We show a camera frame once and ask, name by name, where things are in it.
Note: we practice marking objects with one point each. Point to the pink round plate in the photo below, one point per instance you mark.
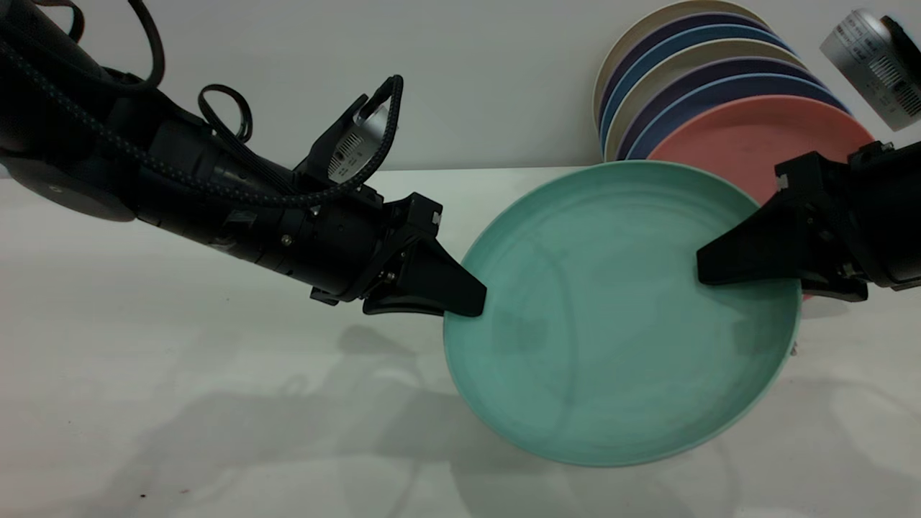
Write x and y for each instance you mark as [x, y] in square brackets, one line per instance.
[755, 137]

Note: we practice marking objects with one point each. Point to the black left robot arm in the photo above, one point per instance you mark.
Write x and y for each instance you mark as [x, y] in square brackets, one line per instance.
[180, 216]

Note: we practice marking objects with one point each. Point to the dark purple round plate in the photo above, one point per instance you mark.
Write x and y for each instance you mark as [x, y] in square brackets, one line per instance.
[624, 61]
[651, 115]

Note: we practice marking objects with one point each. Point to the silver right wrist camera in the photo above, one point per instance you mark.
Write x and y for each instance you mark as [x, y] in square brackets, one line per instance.
[874, 68]

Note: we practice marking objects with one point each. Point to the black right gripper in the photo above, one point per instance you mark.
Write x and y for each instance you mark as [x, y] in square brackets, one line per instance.
[892, 216]

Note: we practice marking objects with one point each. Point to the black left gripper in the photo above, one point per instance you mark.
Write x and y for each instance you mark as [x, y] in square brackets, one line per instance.
[334, 244]

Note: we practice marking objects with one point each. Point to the teal blue round plate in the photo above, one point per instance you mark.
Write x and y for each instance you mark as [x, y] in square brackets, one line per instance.
[626, 79]

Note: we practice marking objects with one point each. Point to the green round plate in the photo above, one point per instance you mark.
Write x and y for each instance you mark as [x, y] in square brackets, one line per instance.
[611, 324]

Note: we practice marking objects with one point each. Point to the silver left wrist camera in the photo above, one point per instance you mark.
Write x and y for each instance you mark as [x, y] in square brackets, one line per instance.
[356, 147]

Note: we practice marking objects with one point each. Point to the beige round plate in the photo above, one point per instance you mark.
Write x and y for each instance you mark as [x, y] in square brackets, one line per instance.
[640, 93]
[633, 36]

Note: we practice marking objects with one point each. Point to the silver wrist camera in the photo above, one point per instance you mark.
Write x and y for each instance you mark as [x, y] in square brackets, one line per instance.
[356, 147]
[874, 68]

